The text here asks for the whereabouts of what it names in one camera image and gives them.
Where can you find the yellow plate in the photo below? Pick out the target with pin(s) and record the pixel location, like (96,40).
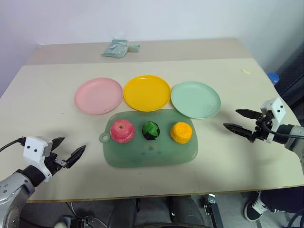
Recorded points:
(147,92)

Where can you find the black and white sneaker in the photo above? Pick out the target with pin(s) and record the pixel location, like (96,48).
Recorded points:
(255,207)

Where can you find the translucent green cutting board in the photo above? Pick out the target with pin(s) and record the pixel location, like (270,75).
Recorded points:
(152,152)

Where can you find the dark rounded shape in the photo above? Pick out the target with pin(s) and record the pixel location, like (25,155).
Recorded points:
(187,211)

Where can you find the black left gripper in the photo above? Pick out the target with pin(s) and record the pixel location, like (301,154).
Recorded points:
(53,164)

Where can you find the small yellow scrap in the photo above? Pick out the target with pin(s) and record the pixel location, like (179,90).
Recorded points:
(245,71)

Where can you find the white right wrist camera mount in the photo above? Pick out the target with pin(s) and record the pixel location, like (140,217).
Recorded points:
(276,111)

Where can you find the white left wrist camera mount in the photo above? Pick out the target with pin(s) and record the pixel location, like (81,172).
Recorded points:
(33,148)

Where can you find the metal table clamp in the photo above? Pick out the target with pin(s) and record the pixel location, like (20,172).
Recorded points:
(213,209)

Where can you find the pink plate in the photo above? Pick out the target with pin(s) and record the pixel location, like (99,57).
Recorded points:
(98,95)

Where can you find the blue round lid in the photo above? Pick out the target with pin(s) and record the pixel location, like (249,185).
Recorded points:
(273,77)

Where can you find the orange fruit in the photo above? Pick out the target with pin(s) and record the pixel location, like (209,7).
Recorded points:
(181,131)

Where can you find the green toy vegetable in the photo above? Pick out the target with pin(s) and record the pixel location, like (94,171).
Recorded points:
(151,130)

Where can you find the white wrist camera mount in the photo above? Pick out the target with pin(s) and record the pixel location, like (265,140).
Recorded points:
(33,148)
(276,111)

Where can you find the light green plate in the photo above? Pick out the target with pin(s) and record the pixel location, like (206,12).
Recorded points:
(196,99)

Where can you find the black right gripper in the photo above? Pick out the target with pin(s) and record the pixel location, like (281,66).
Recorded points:
(261,130)

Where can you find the black woven-pattern panel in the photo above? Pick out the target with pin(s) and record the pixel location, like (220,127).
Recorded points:
(293,71)

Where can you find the red apple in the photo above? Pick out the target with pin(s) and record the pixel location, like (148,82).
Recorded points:
(122,131)

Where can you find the dark trouser leg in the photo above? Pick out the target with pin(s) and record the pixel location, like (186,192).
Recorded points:
(285,198)

